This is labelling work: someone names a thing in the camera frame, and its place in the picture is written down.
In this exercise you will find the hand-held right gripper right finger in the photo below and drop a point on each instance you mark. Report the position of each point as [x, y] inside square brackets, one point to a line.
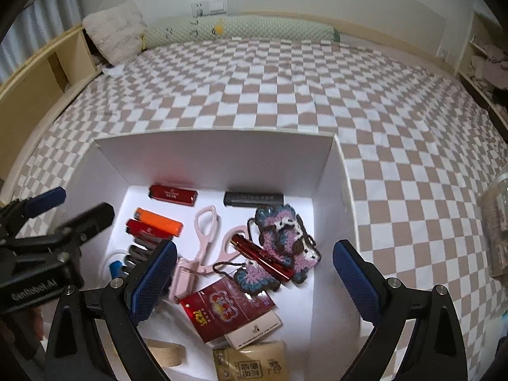
[355, 281]

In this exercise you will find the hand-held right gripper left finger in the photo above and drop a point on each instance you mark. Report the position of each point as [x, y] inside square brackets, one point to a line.
[153, 281]

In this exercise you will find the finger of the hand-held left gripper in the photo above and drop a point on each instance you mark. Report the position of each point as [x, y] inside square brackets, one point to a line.
[85, 218]
[43, 200]

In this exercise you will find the small blue lighter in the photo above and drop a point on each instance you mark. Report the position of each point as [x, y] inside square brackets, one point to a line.
[116, 268]

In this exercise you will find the plain red lighter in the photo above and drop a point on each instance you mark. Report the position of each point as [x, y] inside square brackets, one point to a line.
[139, 228]

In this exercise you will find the orange lighter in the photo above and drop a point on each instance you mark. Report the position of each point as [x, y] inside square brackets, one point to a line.
[160, 224]

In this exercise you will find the red cigarette pack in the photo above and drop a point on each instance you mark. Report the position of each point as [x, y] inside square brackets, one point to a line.
[222, 305]

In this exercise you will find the beige tape roll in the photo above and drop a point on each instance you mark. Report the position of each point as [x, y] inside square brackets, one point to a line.
[168, 355]

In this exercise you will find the slim metallic red lighter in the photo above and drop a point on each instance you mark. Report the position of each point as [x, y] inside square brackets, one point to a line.
[262, 262]

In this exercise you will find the white card box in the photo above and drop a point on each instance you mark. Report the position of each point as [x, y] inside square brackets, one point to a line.
[254, 331]

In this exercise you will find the kraft paper packet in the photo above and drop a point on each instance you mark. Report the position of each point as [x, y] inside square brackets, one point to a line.
[250, 365]

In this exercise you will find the dark grey lighter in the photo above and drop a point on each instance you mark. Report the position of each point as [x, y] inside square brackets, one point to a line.
[254, 198]

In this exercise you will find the white shoe box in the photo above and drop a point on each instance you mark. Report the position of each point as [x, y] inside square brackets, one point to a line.
[222, 158]

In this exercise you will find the person's left forearm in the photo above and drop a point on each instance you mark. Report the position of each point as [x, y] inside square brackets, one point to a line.
[20, 325]

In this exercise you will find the black hair claw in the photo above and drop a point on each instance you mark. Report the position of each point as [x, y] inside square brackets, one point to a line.
[137, 252]

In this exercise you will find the pink scissors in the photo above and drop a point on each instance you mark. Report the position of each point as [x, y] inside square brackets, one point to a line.
[206, 242]

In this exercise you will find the purple crocheted pouch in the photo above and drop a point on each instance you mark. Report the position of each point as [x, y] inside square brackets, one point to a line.
[283, 234]

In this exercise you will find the red lighter with white print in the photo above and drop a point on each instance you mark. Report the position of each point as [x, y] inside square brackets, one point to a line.
[172, 194]

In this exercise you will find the wooden bedside shelf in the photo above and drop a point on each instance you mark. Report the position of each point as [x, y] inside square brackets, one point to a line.
[59, 67]

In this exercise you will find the white paper scrap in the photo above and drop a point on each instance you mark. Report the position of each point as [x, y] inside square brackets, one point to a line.
[113, 72]

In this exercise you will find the clear plastic storage bin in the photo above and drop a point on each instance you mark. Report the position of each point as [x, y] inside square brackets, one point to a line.
[496, 234]

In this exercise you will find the white fluffy pillow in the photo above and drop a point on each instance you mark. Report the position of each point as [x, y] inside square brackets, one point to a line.
[113, 33]

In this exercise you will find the grey curtain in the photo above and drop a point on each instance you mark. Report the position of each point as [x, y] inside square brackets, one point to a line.
[39, 20]

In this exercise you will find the checkered bed sheet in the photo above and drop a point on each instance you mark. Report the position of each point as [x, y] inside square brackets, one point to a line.
[278, 99]

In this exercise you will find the black bag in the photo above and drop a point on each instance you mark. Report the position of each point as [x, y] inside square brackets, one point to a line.
[501, 101]

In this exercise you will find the green long bolster pillow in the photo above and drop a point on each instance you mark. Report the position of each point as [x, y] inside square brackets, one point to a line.
[238, 27]

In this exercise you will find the pile of pink clothes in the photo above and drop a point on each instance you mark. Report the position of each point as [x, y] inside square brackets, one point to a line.
[490, 67]

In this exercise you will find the wooden wardrobe shelf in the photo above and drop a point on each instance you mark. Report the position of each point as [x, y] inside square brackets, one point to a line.
[472, 47]

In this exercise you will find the white wall socket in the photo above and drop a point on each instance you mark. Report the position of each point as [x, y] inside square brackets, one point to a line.
[198, 9]
[443, 50]

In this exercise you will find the white wall switch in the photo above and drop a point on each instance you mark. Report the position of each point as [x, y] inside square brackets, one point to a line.
[216, 6]

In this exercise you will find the wooden bed rail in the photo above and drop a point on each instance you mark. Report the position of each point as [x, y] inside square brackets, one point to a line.
[377, 27]

